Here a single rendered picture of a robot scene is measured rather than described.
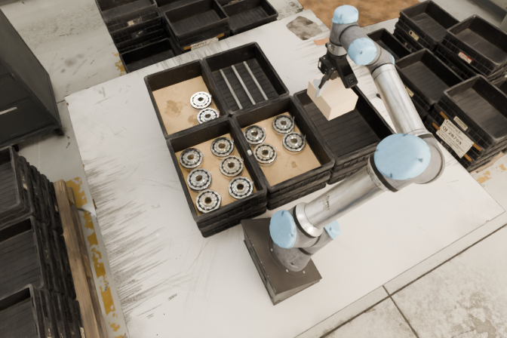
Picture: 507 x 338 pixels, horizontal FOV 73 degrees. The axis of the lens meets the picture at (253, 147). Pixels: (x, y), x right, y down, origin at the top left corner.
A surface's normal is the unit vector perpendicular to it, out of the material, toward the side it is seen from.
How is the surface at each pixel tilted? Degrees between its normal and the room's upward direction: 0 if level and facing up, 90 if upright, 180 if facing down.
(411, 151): 40
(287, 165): 0
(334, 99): 0
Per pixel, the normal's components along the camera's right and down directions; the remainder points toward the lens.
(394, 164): -0.63, -0.24
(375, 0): -0.03, -0.53
